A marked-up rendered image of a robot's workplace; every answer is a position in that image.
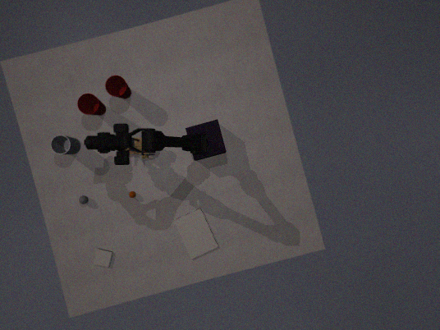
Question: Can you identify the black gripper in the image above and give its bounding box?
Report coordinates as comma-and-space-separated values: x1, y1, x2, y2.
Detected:
113, 124, 130, 165

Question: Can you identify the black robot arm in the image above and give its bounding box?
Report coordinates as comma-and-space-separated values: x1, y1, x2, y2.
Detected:
84, 129, 209, 154

